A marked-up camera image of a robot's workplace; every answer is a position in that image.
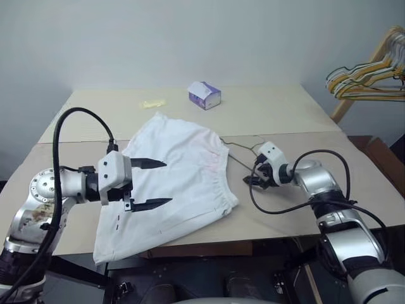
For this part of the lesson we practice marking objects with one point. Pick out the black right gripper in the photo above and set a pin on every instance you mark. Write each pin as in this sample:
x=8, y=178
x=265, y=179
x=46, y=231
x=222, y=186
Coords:
x=265, y=172

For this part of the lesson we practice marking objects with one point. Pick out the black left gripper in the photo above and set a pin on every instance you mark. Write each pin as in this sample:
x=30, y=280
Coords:
x=127, y=200

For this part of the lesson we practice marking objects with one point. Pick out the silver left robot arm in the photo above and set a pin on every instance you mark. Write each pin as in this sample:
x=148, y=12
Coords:
x=47, y=187

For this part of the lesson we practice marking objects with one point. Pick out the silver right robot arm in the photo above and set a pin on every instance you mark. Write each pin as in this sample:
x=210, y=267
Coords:
x=345, y=228

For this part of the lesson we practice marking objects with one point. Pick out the white shorts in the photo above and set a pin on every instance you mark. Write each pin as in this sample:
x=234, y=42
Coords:
x=177, y=177

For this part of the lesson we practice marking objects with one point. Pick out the yellow plastic wrapper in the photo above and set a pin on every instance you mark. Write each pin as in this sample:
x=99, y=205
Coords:
x=152, y=103

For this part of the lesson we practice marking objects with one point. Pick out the brown board under table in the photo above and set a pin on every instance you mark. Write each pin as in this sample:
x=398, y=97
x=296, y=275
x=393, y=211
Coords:
x=202, y=250

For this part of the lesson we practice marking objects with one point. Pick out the purple white tissue box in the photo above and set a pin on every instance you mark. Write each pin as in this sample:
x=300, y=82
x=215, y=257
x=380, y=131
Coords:
x=205, y=96

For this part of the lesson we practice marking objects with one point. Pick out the dark rounded shape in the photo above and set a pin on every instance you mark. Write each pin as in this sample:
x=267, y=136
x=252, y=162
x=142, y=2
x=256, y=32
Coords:
x=248, y=285

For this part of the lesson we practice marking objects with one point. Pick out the bundle of hangers on rack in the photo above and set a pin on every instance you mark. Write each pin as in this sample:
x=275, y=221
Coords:
x=343, y=107

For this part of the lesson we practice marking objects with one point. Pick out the brown wooden furniture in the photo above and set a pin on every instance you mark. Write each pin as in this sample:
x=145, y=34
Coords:
x=379, y=158

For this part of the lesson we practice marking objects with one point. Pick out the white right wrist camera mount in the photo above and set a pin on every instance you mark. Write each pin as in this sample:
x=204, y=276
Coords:
x=273, y=155

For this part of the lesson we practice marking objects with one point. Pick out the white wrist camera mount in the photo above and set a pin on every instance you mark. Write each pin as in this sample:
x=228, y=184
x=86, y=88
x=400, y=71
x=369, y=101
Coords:
x=273, y=155
x=112, y=171

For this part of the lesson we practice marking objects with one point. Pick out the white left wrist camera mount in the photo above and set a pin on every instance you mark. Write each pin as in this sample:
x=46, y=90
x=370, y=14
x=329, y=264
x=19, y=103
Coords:
x=112, y=171

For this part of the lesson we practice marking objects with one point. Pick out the black table frame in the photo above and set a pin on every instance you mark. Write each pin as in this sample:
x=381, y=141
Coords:
x=79, y=272

